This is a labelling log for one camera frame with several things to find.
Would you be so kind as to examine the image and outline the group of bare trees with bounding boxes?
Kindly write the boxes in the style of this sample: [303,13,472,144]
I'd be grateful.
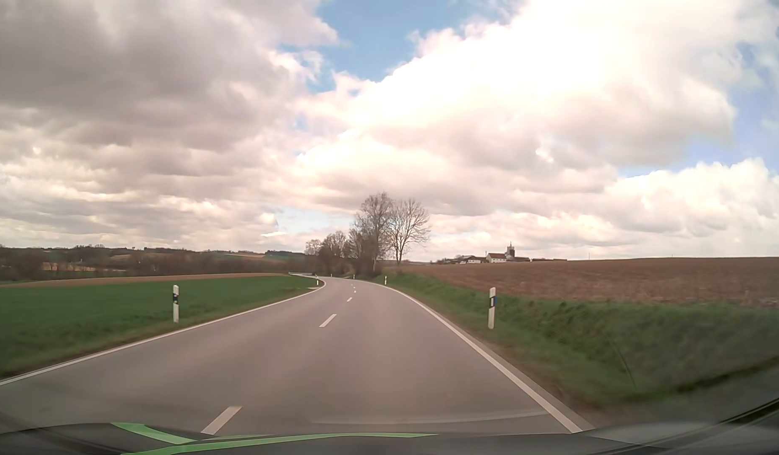
[304,192,432,277]

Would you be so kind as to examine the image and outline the group of village buildings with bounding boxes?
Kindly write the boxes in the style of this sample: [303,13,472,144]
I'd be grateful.
[437,243,568,265]

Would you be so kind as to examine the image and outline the grey asphalt road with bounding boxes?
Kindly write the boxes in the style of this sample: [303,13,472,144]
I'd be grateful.
[0,276,594,437]

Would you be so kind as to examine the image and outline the road markings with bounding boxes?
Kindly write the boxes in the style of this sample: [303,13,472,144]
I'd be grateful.
[0,276,585,436]

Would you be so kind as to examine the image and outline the car's own bonnet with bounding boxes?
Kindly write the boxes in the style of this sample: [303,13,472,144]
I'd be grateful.
[0,391,779,455]

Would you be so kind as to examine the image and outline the green grass verge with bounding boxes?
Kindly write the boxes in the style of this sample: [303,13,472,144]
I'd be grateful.
[372,272,779,426]

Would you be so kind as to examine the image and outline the distant wooded hills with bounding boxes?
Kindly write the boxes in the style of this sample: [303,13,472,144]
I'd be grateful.
[0,239,314,282]

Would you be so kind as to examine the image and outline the green grass field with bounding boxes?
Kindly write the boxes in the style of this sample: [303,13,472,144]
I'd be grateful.
[0,275,326,384]

